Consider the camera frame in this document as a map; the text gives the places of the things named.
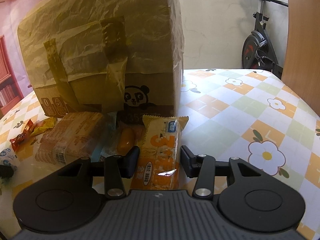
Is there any black exercise bike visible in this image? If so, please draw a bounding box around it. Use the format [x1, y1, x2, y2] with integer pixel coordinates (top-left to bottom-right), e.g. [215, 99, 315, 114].
[241, 0, 288, 79]

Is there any small red candy wrapper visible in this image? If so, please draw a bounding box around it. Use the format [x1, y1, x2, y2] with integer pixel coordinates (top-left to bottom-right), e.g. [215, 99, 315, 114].
[9, 119, 34, 152]

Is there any small yellow candy wrapper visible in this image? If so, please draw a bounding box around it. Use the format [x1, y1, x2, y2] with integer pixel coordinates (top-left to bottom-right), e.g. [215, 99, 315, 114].
[30, 117, 57, 137]

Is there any wooden headboard panel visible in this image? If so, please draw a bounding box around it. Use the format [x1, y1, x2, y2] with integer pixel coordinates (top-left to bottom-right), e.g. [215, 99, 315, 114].
[281, 0, 319, 114]

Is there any brown biscuit pack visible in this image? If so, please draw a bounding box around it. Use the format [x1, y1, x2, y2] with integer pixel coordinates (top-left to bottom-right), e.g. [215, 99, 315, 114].
[35, 112, 106, 165]

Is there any orange jelly snack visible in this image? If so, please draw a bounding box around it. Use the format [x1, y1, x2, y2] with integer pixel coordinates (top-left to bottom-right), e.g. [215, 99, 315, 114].
[117, 127, 135, 155]

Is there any orange white cracker pack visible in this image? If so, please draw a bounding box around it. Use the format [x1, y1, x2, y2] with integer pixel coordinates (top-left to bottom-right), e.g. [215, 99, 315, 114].
[131, 115, 189, 191]

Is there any blue white snack packet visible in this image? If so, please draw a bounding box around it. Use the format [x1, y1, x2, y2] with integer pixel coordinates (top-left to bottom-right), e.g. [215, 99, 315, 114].
[0, 147, 20, 178]

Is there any brown cardboard box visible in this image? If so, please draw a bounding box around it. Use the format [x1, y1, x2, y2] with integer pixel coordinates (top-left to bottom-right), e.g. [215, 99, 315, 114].
[17, 0, 184, 118]

